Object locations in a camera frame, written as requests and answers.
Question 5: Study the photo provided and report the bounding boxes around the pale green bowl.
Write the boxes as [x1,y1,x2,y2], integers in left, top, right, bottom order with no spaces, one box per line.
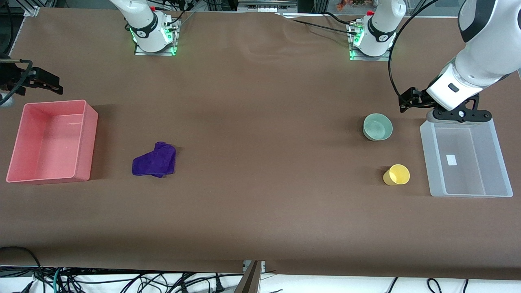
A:
[363,113,393,142]

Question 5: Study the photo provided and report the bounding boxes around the yellow cup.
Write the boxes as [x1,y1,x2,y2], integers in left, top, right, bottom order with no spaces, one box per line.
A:
[383,164,410,186]

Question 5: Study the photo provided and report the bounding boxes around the purple cloth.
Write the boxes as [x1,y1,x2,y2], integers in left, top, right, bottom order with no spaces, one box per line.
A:
[131,141,177,178]

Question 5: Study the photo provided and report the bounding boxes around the pink plastic bin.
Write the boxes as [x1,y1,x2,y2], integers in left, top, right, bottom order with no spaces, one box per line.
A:
[6,100,99,183]

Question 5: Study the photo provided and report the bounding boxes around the translucent plastic bin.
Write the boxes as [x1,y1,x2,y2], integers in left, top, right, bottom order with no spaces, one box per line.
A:
[419,118,513,198]

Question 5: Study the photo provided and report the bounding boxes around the silver background box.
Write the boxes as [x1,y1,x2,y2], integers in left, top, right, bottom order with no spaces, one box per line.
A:
[238,0,298,13]

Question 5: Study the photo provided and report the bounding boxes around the dark metal beam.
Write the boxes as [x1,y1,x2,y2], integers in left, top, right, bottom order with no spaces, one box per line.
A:
[235,260,262,293]

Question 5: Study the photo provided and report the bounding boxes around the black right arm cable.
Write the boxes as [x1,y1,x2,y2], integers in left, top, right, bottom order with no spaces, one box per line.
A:
[0,59,34,107]

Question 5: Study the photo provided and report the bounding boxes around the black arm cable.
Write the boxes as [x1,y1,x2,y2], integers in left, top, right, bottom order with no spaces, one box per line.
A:
[0,59,34,107]
[387,0,442,108]

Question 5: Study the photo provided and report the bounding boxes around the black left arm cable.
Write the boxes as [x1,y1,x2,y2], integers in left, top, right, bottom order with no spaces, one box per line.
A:
[387,0,442,108]

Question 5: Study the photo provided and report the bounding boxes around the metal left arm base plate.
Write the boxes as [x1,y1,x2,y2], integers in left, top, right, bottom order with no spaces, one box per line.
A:
[347,21,394,62]

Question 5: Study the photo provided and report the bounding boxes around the black cable on table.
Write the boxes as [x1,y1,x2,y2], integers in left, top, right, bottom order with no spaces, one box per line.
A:
[280,11,363,34]

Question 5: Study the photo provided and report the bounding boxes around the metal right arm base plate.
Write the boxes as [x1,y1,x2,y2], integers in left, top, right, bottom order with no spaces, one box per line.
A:
[134,20,180,57]

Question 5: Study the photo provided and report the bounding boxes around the thick black floor cable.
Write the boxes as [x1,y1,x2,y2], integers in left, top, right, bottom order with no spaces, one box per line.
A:
[0,246,44,293]

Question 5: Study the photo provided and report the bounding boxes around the looped black floor cable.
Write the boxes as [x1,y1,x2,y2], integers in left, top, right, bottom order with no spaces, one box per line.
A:
[427,278,469,293]

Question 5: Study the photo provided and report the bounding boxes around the tangled black floor cables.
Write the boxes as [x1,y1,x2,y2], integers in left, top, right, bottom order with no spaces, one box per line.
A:
[61,272,230,293]

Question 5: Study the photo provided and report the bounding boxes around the silver metal bracket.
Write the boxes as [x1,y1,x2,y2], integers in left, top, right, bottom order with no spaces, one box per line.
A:
[243,260,266,274]

